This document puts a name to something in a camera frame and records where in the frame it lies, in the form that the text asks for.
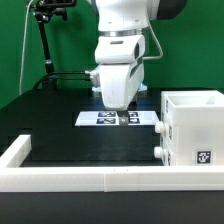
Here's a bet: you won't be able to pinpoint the white front drawer tray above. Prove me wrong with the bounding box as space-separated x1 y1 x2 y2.
154 146 173 166

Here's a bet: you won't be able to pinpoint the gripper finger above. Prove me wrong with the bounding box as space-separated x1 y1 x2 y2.
119 110 130 124

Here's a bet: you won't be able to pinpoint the white drawer cabinet box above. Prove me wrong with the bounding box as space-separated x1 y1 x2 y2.
160 90 224 166

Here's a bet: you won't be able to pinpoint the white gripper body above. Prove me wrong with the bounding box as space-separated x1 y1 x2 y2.
91 34 145 111

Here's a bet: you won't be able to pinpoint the white border frame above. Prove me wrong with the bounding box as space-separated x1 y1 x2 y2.
0 135 224 192

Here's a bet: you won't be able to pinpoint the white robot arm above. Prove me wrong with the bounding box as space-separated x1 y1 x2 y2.
87 0 188 125

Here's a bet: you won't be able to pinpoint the white drawer tray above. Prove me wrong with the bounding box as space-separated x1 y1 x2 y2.
155 111 173 143
154 146 173 166

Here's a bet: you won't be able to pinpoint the white hanging cable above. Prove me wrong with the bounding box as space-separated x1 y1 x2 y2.
18 0 36 96

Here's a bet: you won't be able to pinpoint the black camera stand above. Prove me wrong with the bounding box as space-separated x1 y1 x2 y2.
34 0 77 91

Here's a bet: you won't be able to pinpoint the white fiducial marker sheet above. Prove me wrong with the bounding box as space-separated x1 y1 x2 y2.
75 111 159 126

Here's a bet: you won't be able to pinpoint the black cables at base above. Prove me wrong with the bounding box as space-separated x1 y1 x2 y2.
32 69 94 90

